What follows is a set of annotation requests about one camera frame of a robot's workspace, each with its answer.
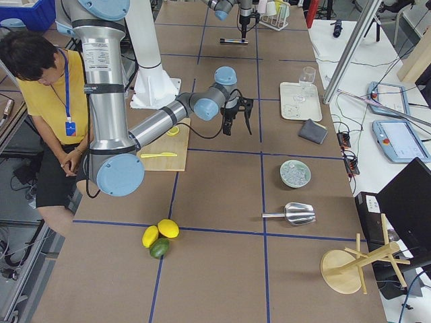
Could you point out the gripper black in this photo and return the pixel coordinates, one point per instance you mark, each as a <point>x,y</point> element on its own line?
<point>229,114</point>
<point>244,17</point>

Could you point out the steel muddler black tip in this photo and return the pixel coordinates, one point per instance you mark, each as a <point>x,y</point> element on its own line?
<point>233,41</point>

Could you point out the half lemon slice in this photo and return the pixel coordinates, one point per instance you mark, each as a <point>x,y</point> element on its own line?
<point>173,131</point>

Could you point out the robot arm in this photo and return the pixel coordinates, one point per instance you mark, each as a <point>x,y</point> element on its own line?
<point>222,8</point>
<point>120,131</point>

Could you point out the pink cup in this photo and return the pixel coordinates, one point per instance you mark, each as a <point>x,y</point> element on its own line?
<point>261,8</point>

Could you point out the white cup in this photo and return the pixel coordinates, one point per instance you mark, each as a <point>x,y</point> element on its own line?
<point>270,9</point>

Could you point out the mint green cup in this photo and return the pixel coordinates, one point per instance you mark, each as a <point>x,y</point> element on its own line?
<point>283,10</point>

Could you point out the yellow lemon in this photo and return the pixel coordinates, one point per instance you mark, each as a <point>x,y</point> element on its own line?
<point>168,228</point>
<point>150,235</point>

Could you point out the wooden cup stand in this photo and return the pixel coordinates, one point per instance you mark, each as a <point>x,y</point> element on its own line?
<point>342,269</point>

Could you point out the cream bear tray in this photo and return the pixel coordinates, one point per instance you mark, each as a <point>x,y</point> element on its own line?
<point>299,103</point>

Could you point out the red cylinder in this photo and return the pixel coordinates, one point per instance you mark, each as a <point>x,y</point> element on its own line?
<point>312,10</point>

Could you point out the dark grey folded cloth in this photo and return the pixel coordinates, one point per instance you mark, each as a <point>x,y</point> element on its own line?
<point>313,131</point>

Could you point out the wooden cutting board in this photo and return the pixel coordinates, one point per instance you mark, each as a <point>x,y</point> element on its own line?
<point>177,144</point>

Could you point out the green bowl of ice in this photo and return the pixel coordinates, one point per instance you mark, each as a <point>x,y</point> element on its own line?
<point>295,174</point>

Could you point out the yellow plastic knife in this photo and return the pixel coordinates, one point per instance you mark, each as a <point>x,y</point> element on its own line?
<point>162,154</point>

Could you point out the clear wine glass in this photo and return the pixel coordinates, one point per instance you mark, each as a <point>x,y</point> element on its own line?
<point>306,79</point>

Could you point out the steel ice scoop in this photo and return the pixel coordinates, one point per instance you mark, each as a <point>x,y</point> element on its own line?
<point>295,214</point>

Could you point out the green lime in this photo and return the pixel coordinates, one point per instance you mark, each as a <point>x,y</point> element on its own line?
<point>159,247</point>

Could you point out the black box with label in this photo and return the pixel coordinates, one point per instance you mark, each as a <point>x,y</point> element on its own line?
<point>369,214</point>

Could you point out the teach pendant far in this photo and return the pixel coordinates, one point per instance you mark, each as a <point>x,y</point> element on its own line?
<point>389,95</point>

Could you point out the teach pendant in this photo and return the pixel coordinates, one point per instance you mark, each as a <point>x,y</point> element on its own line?
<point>389,95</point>
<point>399,142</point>

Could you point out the teach pendant near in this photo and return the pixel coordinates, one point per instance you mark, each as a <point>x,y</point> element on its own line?
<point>399,142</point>

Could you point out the black laptop monitor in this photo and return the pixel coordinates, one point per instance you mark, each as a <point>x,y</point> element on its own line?
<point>405,201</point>

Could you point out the person in yellow shirt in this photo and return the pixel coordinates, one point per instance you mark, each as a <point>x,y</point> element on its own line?
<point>51,80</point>

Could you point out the white wire cup rack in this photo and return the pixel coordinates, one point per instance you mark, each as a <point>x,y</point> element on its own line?
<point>273,21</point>

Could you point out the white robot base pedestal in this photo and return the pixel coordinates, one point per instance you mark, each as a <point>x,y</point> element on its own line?
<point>153,87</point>

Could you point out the aluminium frame post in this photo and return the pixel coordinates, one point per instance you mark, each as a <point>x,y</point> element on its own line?
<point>367,15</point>

